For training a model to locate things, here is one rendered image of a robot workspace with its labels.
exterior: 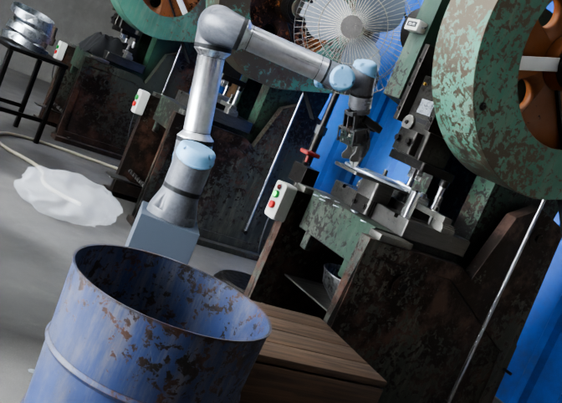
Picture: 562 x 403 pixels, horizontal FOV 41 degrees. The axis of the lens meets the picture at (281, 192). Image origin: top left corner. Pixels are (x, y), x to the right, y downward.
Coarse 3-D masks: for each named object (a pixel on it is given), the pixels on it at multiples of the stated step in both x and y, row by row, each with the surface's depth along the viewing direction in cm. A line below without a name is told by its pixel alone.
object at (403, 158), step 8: (392, 152) 266; (400, 152) 263; (400, 160) 262; (408, 160) 258; (416, 160) 255; (416, 168) 254; (424, 168) 252; (432, 168) 254; (440, 176) 256; (448, 176) 258; (440, 184) 260; (448, 184) 260
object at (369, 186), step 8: (344, 168) 249; (352, 168) 250; (360, 176) 245; (368, 176) 246; (360, 184) 259; (368, 184) 256; (376, 184) 252; (384, 184) 250; (360, 192) 258; (368, 192) 255; (376, 192) 252; (384, 192) 254; (392, 192) 256; (352, 200) 259; (360, 200) 257; (368, 200) 254; (376, 200) 253; (384, 200) 255; (360, 208) 256; (368, 208) 253; (368, 216) 254
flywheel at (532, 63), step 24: (552, 24) 220; (528, 48) 217; (552, 48) 220; (528, 72) 220; (552, 72) 220; (528, 96) 225; (552, 96) 227; (528, 120) 226; (552, 120) 231; (552, 144) 234
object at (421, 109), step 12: (420, 96) 261; (420, 108) 259; (432, 108) 254; (408, 120) 261; (420, 120) 257; (408, 132) 256; (420, 132) 256; (396, 144) 260; (408, 144) 254; (420, 144) 254; (432, 144) 254; (444, 144) 256; (420, 156) 253; (432, 156) 255; (444, 156) 258; (444, 168) 260
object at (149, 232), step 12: (144, 204) 227; (144, 216) 214; (132, 228) 227; (144, 228) 215; (156, 228) 215; (168, 228) 216; (180, 228) 216; (192, 228) 222; (132, 240) 215; (144, 240) 215; (156, 240) 216; (168, 240) 217; (180, 240) 217; (192, 240) 218; (156, 252) 217; (168, 252) 217; (180, 252) 218; (192, 252) 218
